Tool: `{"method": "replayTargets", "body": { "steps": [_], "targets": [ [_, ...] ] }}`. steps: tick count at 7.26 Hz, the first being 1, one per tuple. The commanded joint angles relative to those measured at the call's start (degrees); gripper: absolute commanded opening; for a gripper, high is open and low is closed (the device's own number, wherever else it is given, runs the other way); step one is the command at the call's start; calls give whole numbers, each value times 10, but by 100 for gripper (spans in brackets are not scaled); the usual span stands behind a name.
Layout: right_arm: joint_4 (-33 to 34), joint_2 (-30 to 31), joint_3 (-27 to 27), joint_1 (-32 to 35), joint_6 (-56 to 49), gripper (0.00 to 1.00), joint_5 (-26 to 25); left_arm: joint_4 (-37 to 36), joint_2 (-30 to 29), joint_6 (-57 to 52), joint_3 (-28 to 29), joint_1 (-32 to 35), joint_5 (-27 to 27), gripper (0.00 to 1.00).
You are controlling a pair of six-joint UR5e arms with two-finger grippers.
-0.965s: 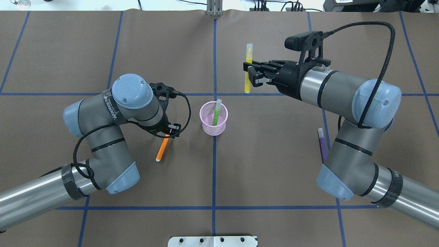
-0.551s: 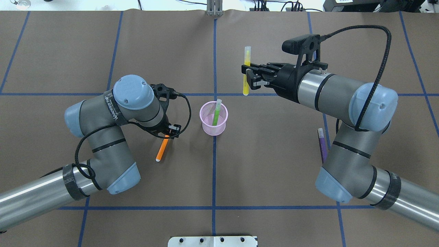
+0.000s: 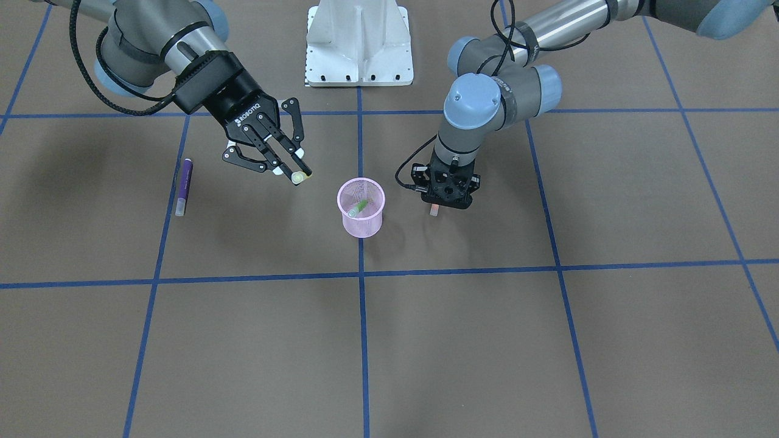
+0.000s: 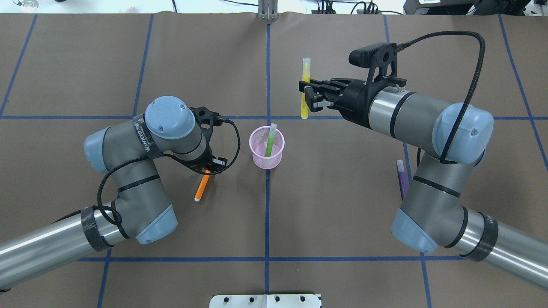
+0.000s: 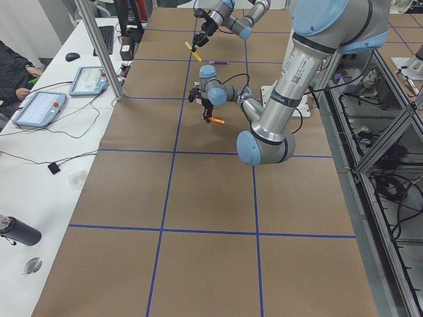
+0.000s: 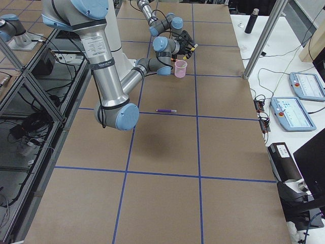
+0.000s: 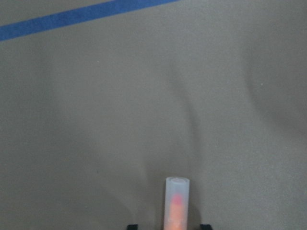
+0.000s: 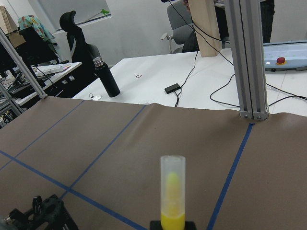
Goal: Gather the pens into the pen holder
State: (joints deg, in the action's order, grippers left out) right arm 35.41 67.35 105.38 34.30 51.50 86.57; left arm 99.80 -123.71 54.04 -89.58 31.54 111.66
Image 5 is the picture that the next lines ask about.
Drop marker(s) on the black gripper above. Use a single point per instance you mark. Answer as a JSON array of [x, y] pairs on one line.
[[203, 28], [205, 105]]

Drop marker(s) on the orange highlighter pen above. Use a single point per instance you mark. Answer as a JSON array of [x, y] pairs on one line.
[[219, 121]]

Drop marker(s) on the yellow highlighter pen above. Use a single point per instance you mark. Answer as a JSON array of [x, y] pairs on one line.
[[193, 51]]

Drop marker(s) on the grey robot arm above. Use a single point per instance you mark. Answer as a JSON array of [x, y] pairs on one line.
[[320, 29], [222, 15]]

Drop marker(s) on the black cardboard box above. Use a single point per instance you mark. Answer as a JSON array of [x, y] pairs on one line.
[[127, 48]]

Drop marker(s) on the black keyboard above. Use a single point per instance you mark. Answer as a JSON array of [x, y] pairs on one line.
[[107, 33]]

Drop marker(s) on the far teach pendant tablet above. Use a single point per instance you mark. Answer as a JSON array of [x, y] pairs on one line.
[[89, 81]]

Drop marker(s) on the teach pendant tablet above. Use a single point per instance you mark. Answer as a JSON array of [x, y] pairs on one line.
[[89, 81], [41, 109]]

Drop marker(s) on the black computer mouse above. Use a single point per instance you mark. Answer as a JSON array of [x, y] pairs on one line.
[[72, 56]]

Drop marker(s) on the small black puck device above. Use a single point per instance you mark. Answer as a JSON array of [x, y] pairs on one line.
[[54, 168]]

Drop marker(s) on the near teach pendant tablet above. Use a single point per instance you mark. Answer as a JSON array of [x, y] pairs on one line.
[[41, 109]]

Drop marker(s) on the seated person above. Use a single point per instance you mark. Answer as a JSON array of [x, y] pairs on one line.
[[16, 74]]

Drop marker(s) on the black water bottle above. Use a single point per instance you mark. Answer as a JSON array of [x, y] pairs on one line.
[[17, 231]]

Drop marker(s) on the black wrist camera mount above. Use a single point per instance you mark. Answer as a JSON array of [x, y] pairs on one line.
[[194, 92]]

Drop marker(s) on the aluminium frame post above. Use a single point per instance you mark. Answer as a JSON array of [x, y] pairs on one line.
[[99, 46]]

